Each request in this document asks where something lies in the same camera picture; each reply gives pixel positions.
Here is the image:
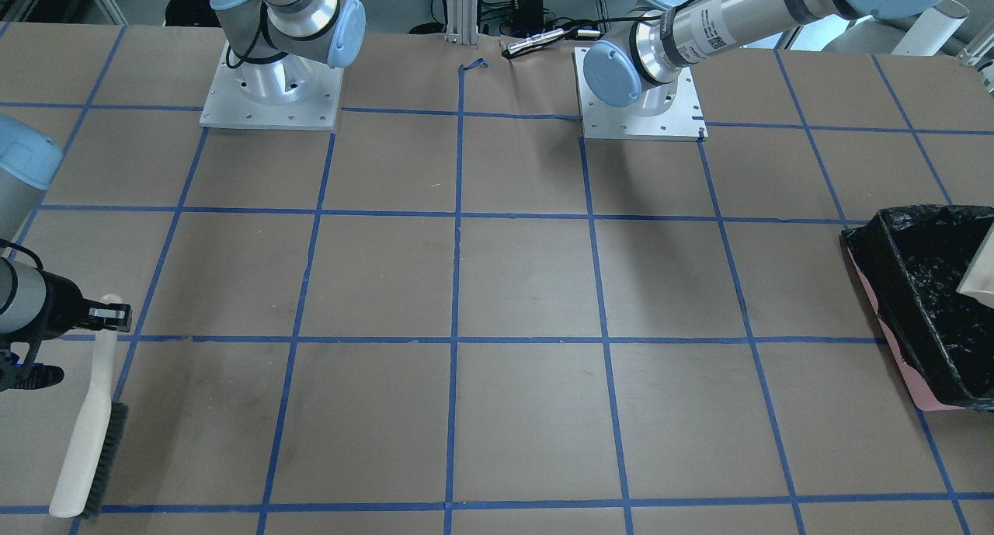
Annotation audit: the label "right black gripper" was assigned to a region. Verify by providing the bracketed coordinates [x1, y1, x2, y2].
[1, 272, 132, 391]

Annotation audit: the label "white hand brush black bristles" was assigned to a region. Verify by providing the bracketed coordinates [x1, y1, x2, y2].
[47, 294, 129, 519]

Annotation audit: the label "beige plastic dustpan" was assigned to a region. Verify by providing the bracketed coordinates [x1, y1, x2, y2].
[955, 224, 993, 309]

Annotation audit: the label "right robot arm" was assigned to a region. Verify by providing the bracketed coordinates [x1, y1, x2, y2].
[1, 0, 367, 390]

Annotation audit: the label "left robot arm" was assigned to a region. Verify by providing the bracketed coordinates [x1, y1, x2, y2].
[579, 0, 943, 108]

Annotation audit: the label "black lined trash bin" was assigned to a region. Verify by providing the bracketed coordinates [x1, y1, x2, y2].
[840, 203, 993, 412]

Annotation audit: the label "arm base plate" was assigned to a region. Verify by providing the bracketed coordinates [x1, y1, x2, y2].
[199, 43, 345, 132]
[574, 47, 709, 142]

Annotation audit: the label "aluminium frame post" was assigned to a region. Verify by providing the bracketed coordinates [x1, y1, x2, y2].
[443, 0, 479, 47]

